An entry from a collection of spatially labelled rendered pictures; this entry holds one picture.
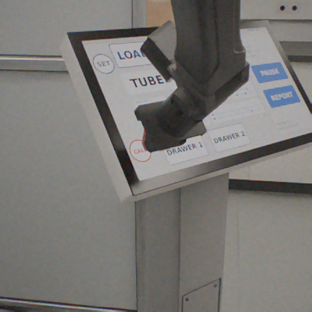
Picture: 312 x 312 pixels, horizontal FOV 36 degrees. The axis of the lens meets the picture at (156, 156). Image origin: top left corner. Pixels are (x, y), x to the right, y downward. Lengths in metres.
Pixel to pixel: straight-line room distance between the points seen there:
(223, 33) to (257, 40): 0.67
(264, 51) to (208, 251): 0.46
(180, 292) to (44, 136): 0.88
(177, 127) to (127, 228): 1.17
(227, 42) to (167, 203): 0.59
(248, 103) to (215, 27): 0.57
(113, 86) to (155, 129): 0.18
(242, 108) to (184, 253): 0.34
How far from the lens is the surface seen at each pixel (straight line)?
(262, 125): 0.98
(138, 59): 0.89
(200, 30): 0.43
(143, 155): 0.79
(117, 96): 0.82
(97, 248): 1.89
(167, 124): 0.67
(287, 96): 1.08
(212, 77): 0.49
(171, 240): 1.03
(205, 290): 1.16
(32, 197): 1.87
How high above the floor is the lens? 1.28
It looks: 20 degrees down
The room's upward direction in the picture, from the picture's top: straight up
